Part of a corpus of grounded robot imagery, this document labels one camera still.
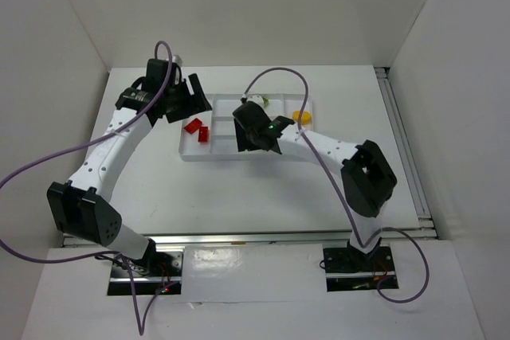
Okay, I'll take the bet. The aluminium rail right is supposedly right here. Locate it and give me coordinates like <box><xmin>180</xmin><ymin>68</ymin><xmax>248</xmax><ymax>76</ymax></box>
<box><xmin>374</xmin><ymin>67</ymin><xmax>439</xmax><ymax>239</ymax></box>

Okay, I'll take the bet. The orange yellow lego brick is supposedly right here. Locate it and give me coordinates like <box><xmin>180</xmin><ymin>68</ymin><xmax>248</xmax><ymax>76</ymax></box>
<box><xmin>292</xmin><ymin>110</ymin><xmax>312</xmax><ymax>125</ymax></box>

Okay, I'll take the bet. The aluminium rail front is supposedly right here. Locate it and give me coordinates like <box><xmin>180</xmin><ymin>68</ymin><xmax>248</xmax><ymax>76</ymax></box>
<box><xmin>63</xmin><ymin>228</ymin><xmax>439</xmax><ymax>248</ymax></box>

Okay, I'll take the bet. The red rectangular lego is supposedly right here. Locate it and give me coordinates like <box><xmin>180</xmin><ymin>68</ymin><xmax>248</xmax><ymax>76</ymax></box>
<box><xmin>183</xmin><ymin>118</ymin><xmax>203</xmax><ymax>135</ymax></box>

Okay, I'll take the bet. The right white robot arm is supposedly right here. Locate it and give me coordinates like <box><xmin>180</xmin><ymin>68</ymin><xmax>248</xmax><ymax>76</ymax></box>
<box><xmin>233</xmin><ymin>101</ymin><xmax>397</xmax><ymax>260</ymax></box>

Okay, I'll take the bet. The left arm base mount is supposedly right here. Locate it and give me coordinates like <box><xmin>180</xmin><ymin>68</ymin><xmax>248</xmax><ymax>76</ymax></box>
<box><xmin>95</xmin><ymin>249</ymin><xmax>184</xmax><ymax>296</ymax></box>

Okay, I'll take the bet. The aluminium rail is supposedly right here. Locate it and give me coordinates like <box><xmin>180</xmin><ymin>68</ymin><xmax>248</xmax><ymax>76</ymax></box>
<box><xmin>374</xmin><ymin>67</ymin><xmax>439</xmax><ymax>239</ymax></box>
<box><xmin>63</xmin><ymin>228</ymin><xmax>439</xmax><ymax>248</ymax></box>

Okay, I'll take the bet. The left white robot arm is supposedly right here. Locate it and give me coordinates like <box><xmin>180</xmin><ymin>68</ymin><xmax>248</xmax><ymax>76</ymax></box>
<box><xmin>47</xmin><ymin>57</ymin><xmax>212</xmax><ymax>275</ymax></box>

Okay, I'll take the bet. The white compartment tray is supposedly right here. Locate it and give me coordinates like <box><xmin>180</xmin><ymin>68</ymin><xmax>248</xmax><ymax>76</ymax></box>
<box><xmin>178</xmin><ymin>93</ymin><xmax>304</xmax><ymax>162</ymax></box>

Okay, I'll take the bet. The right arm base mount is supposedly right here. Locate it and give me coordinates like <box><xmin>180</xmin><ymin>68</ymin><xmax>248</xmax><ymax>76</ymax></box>
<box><xmin>319</xmin><ymin>246</ymin><xmax>398</xmax><ymax>292</ymax></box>

